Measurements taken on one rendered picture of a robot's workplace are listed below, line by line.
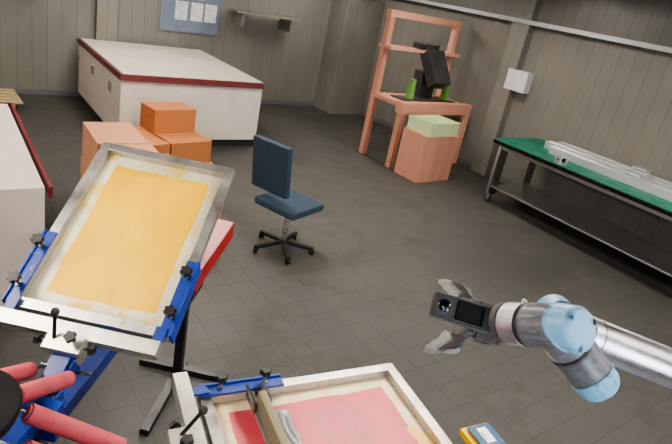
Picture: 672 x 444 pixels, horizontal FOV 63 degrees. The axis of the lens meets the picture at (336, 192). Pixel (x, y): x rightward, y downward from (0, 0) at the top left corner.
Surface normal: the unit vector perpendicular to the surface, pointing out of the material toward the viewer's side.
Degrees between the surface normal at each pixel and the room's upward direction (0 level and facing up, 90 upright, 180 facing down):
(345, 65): 90
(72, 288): 32
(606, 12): 90
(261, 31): 90
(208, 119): 90
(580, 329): 59
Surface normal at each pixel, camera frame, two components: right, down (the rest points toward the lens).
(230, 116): 0.56, 0.39
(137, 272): 0.11, -0.60
